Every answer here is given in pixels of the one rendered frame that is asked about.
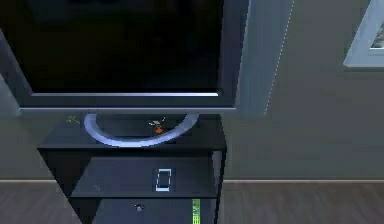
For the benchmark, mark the small orange and grey object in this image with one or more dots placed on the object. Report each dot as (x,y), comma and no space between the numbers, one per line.
(158,126)

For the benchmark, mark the black television stand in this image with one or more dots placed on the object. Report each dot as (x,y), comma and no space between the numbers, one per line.
(133,173)

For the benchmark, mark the green book spine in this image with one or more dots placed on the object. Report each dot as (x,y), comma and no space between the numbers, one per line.
(196,211)

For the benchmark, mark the black television set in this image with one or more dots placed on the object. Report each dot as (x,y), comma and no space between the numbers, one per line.
(123,50)

